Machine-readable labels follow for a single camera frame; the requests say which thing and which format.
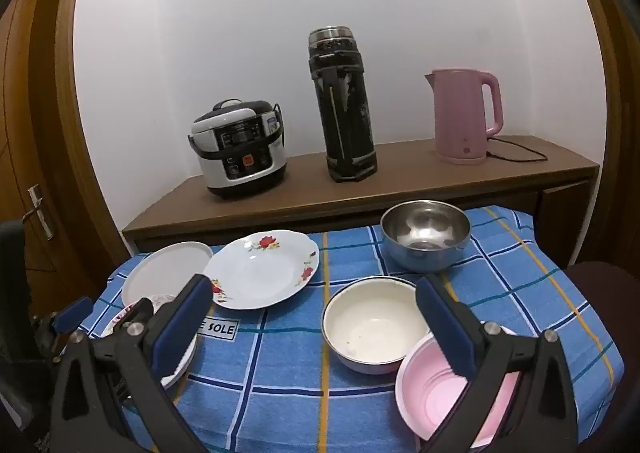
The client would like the black kettle power cable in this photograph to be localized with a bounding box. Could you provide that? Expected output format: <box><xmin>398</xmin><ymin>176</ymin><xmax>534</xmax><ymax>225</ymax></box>
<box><xmin>482</xmin><ymin>135</ymin><xmax>549</xmax><ymax>164</ymax></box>

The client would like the blue checked tablecloth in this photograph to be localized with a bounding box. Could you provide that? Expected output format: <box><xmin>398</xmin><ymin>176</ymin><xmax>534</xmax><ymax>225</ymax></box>
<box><xmin>57</xmin><ymin>206</ymin><xmax>626</xmax><ymax>453</ymax></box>

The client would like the brown wooden cabinet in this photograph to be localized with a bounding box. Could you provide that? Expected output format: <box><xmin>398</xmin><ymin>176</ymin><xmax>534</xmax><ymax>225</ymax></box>
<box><xmin>121</xmin><ymin>134</ymin><xmax>601</xmax><ymax>254</ymax></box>

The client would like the pink plastic bowl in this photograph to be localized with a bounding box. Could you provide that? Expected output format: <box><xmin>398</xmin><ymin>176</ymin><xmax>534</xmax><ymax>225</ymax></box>
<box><xmin>395</xmin><ymin>328</ymin><xmax>531</xmax><ymax>449</ymax></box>

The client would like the brown wooden door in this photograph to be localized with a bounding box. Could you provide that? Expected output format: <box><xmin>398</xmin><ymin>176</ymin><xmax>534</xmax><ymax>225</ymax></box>
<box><xmin>0</xmin><ymin>0</ymin><xmax>126</xmax><ymax>324</ymax></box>

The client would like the large white floral plate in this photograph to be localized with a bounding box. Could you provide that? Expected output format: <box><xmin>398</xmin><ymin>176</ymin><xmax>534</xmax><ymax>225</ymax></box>
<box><xmin>204</xmin><ymin>229</ymin><xmax>321</xmax><ymax>311</ymax></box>

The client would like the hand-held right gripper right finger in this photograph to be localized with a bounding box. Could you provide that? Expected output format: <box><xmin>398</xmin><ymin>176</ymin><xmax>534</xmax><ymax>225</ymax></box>
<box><xmin>415</xmin><ymin>274</ymin><xmax>583</xmax><ymax>453</ymax></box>

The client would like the white enamel bowl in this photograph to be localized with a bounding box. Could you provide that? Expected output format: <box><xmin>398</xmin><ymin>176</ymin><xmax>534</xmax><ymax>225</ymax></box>
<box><xmin>322</xmin><ymin>276</ymin><xmax>432</xmax><ymax>375</ymax></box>

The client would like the small red-rimmed floral plate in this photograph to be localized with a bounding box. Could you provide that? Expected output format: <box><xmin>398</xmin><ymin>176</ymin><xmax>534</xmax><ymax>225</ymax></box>
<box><xmin>102</xmin><ymin>294</ymin><xmax>198</xmax><ymax>390</ymax></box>

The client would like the tall black thermos flask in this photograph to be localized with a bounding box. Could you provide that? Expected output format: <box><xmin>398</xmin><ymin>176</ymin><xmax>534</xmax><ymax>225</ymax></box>
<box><xmin>307</xmin><ymin>26</ymin><xmax>378</xmax><ymax>183</ymax></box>

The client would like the pink electric kettle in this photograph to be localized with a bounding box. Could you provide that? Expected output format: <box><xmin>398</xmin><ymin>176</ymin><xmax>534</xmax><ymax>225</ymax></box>
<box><xmin>424</xmin><ymin>67</ymin><xmax>503</xmax><ymax>165</ymax></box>

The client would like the metal door handle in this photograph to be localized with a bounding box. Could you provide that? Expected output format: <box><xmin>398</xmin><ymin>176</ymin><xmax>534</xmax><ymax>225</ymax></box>
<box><xmin>26</xmin><ymin>184</ymin><xmax>55</xmax><ymax>240</ymax></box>

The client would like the brown wooden panel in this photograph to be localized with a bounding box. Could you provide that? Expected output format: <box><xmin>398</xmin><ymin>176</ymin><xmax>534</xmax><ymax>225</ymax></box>
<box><xmin>552</xmin><ymin>0</ymin><xmax>640</xmax><ymax>279</ymax></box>

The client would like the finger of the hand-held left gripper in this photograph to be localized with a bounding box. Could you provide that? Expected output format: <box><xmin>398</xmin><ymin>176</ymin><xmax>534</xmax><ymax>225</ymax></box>
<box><xmin>32</xmin><ymin>297</ymin><xmax>95</xmax><ymax>360</ymax></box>

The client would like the white and black rice cooker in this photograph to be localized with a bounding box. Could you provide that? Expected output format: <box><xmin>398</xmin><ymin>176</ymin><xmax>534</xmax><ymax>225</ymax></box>
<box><xmin>188</xmin><ymin>100</ymin><xmax>289</xmax><ymax>199</ymax></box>

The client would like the plain white plate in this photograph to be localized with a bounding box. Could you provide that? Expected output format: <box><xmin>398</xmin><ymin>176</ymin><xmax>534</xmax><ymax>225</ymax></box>
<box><xmin>121</xmin><ymin>241</ymin><xmax>215</xmax><ymax>309</ymax></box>

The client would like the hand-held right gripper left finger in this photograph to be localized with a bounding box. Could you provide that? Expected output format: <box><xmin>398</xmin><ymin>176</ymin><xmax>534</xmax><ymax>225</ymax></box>
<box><xmin>47</xmin><ymin>274</ymin><xmax>216</xmax><ymax>453</ymax></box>

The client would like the stainless steel bowl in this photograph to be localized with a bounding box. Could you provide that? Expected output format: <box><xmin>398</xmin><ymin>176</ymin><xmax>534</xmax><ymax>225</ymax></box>
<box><xmin>380</xmin><ymin>200</ymin><xmax>471</xmax><ymax>273</ymax></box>

